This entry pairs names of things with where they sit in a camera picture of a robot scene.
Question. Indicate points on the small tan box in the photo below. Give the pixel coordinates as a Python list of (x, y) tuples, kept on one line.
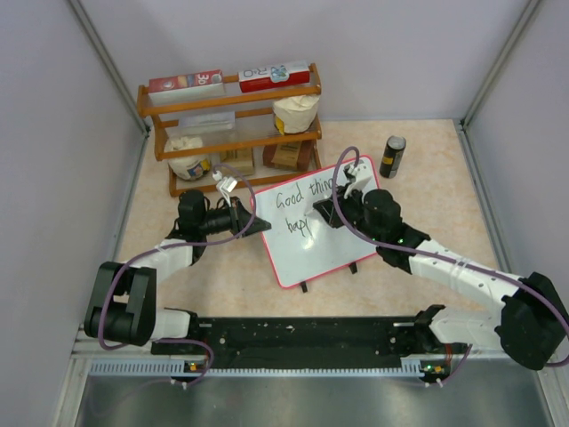
[(240, 159)]

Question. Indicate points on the brown cardboard box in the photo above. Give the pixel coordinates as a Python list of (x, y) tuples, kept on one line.
[(293, 156)]

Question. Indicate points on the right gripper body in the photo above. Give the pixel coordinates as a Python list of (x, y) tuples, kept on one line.
[(352, 209)]

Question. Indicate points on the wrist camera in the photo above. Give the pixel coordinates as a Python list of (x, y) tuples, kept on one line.
[(225, 185), (358, 175)]

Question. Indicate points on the wooden three-tier shelf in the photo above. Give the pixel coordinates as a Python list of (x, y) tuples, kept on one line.
[(255, 127)]

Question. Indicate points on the red toothpaste box left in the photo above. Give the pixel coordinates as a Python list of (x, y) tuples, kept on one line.
[(186, 87)]

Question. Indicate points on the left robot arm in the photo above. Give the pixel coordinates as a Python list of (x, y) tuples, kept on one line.
[(122, 308)]

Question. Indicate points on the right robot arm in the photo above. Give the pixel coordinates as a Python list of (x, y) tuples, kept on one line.
[(524, 317)]

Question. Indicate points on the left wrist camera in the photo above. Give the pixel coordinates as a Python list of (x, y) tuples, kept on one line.
[(225, 185)]

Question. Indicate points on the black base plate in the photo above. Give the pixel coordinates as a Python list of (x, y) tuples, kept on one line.
[(315, 343)]

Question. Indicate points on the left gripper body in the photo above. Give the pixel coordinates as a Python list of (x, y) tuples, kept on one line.
[(234, 212)]

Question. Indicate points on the white bag shelf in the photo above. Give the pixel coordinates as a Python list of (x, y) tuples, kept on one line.
[(295, 114), (188, 168)]

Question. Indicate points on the black drink can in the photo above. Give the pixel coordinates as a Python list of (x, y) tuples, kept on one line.
[(392, 156)]

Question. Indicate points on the clear plastic container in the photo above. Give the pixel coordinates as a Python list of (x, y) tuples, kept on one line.
[(206, 123)]

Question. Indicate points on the white bag bottom shelf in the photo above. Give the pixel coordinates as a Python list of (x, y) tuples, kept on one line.
[(188, 168)]

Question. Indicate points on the red white box right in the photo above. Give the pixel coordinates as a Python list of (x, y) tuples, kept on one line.
[(274, 76)]

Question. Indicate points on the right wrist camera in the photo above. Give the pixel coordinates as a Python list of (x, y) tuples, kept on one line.
[(358, 175)]

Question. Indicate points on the pink framed whiteboard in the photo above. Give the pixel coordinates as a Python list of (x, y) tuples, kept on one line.
[(302, 247)]

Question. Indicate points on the white bag middle shelf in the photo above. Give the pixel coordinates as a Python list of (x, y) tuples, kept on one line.
[(295, 114)]

